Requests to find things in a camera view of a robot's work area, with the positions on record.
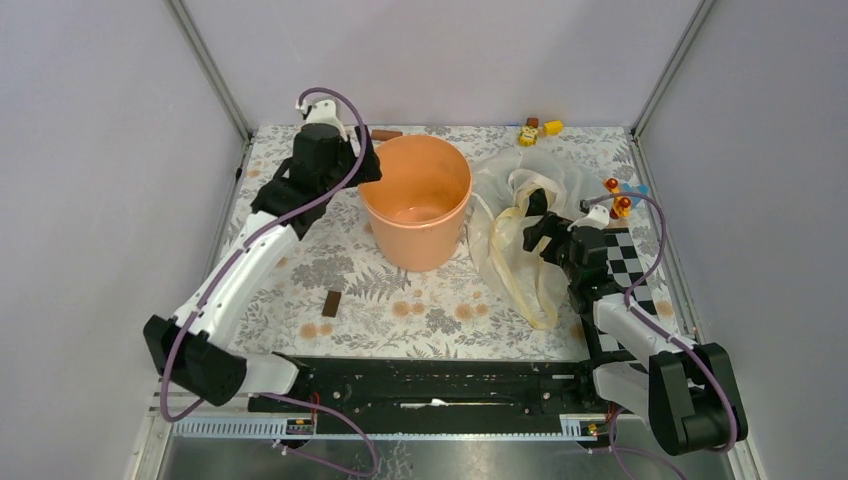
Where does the translucent white trash bag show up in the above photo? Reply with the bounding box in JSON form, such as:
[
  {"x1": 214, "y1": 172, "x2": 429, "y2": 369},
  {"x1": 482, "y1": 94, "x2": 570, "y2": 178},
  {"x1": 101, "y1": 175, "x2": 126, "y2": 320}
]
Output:
[{"x1": 467, "y1": 147, "x2": 605, "y2": 330}]

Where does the orange plastic trash bin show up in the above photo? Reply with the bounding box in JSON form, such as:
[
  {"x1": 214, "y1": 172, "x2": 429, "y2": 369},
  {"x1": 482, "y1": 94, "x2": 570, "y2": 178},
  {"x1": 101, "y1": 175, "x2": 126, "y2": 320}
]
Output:
[{"x1": 359, "y1": 135, "x2": 472, "y2": 272}]

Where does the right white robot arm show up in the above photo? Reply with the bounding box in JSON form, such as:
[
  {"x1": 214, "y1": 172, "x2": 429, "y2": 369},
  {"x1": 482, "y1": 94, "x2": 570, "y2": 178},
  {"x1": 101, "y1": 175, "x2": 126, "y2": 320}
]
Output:
[{"x1": 522, "y1": 212, "x2": 749, "y2": 456}]

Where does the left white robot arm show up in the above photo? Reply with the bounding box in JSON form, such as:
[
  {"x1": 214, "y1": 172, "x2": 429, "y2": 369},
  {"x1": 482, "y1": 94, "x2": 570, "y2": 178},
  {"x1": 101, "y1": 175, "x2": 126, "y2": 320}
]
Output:
[{"x1": 143, "y1": 120, "x2": 382, "y2": 421}]

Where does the black white checkerboard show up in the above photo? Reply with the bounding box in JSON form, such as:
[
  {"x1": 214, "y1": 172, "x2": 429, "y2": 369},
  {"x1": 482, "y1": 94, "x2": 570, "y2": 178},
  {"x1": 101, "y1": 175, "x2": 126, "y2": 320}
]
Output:
[{"x1": 581, "y1": 227, "x2": 657, "y2": 358}]

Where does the brown cylinder block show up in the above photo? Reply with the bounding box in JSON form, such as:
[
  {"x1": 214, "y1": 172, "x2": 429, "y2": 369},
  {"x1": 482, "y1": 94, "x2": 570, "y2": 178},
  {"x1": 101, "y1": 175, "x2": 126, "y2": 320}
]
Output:
[{"x1": 370, "y1": 129, "x2": 403, "y2": 142}]

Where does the red yellow toy vehicle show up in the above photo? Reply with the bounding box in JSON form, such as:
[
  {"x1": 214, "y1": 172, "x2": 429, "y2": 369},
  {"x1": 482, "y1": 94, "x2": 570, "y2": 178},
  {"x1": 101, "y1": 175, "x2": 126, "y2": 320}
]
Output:
[{"x1": 603, "y1": 177, "x2": 633, "y2": 219}]

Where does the blue toy piece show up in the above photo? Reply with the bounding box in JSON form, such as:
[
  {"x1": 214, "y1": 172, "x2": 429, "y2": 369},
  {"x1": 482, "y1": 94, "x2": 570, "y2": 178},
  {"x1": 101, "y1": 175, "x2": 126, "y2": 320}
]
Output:
[{"x1": 619, "y1": 183, "x2": 650, "y2": 209}]

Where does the yellow toy figure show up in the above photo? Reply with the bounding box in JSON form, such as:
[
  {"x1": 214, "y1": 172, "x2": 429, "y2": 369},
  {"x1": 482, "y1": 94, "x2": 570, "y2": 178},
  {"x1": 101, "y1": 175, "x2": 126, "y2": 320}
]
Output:
[{"x1": 518, "y1": 125, "x2": 539, "y2": 147}]

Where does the yellow toy block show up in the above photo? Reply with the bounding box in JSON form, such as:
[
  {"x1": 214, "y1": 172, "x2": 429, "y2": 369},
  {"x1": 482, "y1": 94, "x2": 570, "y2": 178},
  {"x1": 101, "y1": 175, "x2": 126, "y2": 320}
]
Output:
[{"x1": 541, "y1": 120, "x2": 564, "y2": 136}]

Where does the floral patterned table mat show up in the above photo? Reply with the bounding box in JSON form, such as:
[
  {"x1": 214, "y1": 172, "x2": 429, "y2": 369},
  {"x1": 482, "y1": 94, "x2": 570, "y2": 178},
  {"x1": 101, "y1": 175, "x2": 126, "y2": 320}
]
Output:
[{"x1": 228, "y1": 125, "x2": 642, "y2": 361}]

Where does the dark brown wooden block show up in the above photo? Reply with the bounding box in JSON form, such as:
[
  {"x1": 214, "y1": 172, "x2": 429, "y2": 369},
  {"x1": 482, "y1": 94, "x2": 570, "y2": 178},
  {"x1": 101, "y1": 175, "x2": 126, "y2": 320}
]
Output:
[{"x1": 321, "y1": 291, "x2": 342, "y2": 318}]

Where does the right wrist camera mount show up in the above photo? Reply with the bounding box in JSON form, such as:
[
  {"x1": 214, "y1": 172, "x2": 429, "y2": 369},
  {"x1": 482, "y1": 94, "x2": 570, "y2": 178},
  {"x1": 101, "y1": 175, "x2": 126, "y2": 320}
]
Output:
[{"x1": 577, "y1": 199, "x2": 611, "y2": 230}]

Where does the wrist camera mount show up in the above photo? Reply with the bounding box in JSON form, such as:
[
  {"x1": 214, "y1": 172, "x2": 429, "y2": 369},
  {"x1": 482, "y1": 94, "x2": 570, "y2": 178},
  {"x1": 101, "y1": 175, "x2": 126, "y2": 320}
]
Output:
[
  {"x1": 577, "y1": 199, "x2": 611, "y2": 230},
  {"x1": 295, "y1": 99, "x2": 349, "y2": 141}
]

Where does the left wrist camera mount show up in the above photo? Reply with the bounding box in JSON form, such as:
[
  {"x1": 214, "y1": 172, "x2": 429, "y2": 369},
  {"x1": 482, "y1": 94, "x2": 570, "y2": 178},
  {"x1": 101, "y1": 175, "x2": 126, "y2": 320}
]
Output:
[{"x1": 295, "y1": 99, "x2": 349, "y2": 141}]

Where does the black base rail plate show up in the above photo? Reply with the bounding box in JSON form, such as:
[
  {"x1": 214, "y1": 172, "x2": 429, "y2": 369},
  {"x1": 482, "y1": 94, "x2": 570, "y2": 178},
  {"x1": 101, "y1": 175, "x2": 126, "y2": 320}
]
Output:
[{"x1": 288, "y1": 356, "x2": 612, "y2": 432}]

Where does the slotted metal cable duct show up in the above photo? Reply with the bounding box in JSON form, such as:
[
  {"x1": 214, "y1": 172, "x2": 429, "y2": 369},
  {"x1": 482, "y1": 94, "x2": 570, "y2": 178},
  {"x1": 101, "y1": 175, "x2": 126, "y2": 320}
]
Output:
[{"x1": 172, "y1": 415, "x2": 599, "y2": 442}]

